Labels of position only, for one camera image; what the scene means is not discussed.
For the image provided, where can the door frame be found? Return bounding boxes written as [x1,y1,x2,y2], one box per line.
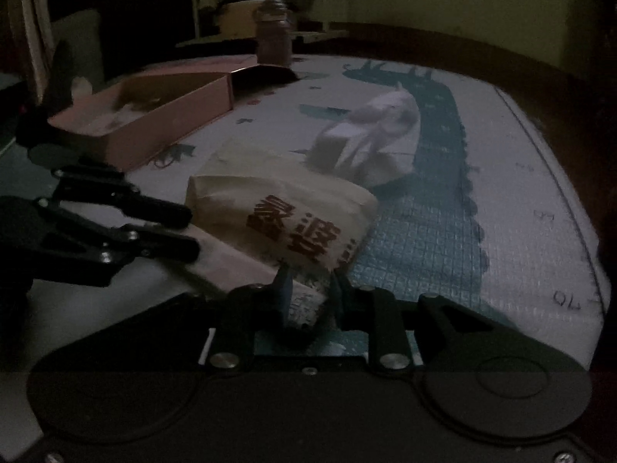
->
[17,0,56,107]

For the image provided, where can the white floral shopping bag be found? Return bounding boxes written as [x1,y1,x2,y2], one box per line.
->
[308,84,420,186]

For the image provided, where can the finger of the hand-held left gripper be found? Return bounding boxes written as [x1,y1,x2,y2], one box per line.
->
[51,166,192,228]
[29,197,201,287]

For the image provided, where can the green cushion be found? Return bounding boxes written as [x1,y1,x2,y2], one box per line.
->
[51,10,106,88]

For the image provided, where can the animal print play mat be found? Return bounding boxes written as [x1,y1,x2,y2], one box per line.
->
[0,53,610,372]

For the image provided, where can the brown cardboard box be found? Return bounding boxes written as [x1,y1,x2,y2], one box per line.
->
[214,1,258,38]

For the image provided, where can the beige shopping bag red print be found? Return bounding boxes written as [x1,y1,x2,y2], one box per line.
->
[185,137,379,343]

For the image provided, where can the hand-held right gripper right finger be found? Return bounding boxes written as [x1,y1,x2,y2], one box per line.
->
[330,272,555,374]

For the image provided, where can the pink cardboard box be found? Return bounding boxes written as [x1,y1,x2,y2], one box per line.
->
[48,55,300,172]

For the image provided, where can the small white object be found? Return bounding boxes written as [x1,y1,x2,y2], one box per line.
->
[71,76,93,102]

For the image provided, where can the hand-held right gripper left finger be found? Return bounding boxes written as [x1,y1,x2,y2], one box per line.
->
[118,265,295,372]

